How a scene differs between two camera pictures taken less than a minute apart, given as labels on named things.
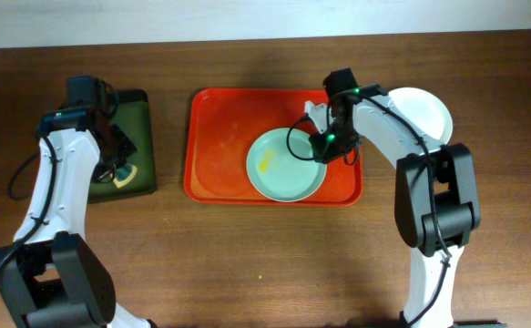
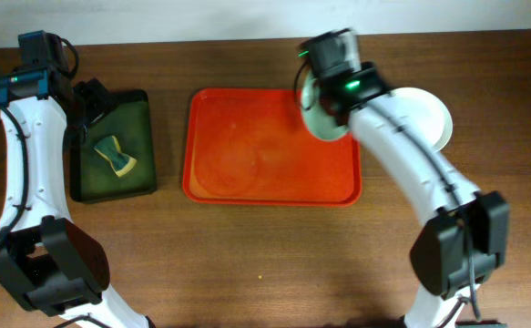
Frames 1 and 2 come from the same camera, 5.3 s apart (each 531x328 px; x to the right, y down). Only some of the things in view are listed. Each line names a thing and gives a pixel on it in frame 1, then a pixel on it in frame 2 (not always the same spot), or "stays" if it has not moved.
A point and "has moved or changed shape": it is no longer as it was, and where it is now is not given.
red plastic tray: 223,124 stays
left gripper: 120,148 to 92,97
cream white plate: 426,109 stays
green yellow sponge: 124,174 has moved or changed shape
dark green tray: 132,116 stays
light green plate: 280,166 has moved or changed shape
